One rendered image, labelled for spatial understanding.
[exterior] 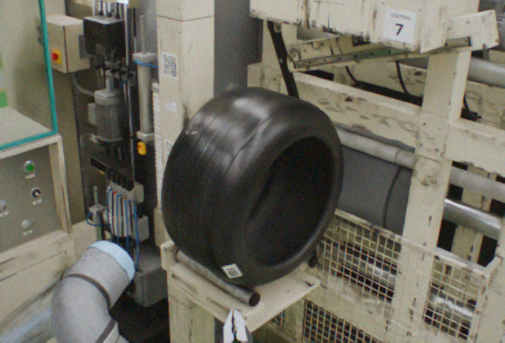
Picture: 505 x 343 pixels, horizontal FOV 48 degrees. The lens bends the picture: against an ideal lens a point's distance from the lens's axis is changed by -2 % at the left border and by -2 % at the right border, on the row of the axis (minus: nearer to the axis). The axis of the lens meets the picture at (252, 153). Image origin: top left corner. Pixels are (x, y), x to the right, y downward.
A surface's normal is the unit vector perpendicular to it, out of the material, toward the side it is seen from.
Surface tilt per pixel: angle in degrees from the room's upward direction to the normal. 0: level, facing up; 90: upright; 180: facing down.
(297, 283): 0
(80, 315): 34
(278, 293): 0
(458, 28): 90
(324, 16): 90
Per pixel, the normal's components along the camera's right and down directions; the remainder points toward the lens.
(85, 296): 0.40, -0.65
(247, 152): 0.17, -0.18
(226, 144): -0.44, -0.48
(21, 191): 0.72, 0.30
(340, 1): -0.69, 0.28
